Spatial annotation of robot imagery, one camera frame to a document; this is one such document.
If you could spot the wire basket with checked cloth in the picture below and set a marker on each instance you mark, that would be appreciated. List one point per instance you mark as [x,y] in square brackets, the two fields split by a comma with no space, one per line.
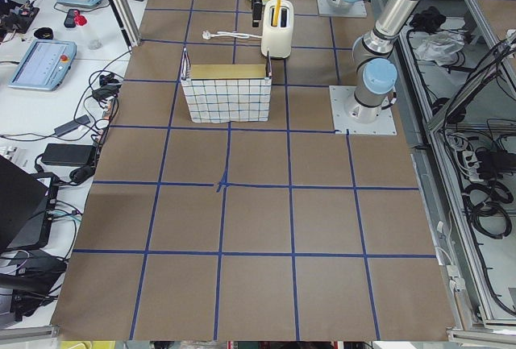
[223,93]

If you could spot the black laptop computer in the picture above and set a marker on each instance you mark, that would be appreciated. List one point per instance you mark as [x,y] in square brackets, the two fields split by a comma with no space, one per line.
[27,200]

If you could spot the large black power brick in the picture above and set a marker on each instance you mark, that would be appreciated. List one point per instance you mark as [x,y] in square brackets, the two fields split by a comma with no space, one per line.
[62,154]

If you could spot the cream white toaster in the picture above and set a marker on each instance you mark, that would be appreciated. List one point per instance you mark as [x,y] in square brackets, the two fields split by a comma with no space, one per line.
[276,42]

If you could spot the yellow toast slice in toaster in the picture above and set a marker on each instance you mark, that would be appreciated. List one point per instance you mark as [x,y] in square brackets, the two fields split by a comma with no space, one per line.
[276,13]

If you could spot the small grey power adapter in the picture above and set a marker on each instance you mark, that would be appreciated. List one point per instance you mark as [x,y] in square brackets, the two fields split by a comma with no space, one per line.
[72,125]

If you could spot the black round tape roll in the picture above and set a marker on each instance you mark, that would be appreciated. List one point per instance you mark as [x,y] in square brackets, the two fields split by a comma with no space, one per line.
[44,33]

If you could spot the aluminium frame post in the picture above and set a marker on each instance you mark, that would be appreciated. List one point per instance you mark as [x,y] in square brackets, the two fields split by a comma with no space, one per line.
[126,22]

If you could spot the black phone remote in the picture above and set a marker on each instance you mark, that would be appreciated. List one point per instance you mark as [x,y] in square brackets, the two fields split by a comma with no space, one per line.
[70,18]

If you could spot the spray bottle with red cap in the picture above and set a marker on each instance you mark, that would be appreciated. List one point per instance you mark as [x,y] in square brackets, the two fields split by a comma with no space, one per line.
[88,33]

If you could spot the blue teach pendant near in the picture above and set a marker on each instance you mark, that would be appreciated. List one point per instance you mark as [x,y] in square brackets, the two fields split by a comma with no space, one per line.
[45,65]

